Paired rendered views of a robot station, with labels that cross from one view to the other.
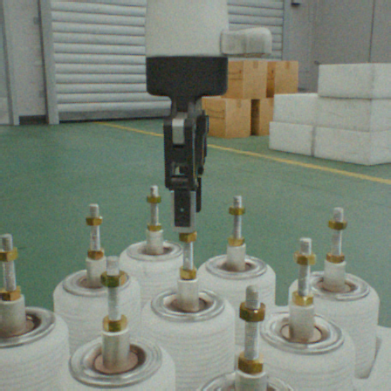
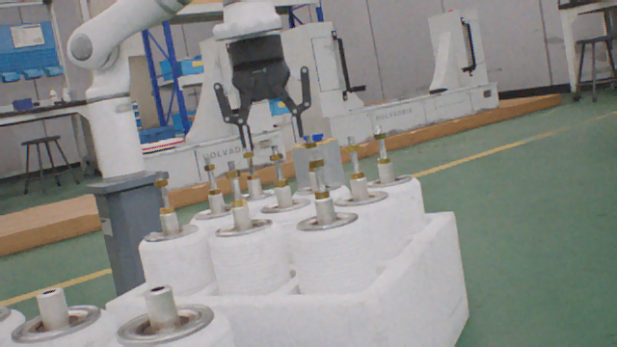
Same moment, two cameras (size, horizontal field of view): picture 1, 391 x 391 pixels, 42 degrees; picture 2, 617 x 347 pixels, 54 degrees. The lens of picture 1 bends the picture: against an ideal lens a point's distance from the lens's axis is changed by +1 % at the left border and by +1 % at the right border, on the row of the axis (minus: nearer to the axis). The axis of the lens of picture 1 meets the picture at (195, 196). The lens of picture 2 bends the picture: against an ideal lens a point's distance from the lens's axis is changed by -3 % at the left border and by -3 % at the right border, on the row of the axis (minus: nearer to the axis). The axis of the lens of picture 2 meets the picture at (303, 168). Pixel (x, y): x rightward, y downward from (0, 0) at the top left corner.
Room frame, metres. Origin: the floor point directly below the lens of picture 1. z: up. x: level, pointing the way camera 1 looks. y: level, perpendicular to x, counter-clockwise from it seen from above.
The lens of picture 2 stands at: (0.48, -0.88, 0.40)
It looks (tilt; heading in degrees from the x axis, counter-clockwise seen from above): 7 degrees down; 88
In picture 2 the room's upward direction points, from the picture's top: 10 degrees counter-clockwise
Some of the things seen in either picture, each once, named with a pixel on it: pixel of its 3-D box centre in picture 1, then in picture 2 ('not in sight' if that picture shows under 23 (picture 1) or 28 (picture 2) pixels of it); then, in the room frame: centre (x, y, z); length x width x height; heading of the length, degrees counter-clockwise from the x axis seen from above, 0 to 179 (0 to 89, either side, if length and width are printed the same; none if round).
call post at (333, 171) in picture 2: not in sight; (328, 223); (0.55, 0.30, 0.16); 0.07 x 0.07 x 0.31; 61
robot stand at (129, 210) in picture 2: not in sight; (140, 245); (0.14, 0.46, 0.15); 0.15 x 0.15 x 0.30; 32
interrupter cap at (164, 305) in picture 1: (188, 304); (285, 206); (0.47, 0.01, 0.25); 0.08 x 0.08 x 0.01
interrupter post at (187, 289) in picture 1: (188, 292); (283, 198); (0.47, 0.01, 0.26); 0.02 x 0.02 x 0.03
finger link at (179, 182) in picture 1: (181, 201); (237, 130); (0.43, 0.01, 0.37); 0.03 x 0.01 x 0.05; 175
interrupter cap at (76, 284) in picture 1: (97, 282); (318, 189); (0.53, 0.11, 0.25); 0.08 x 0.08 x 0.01
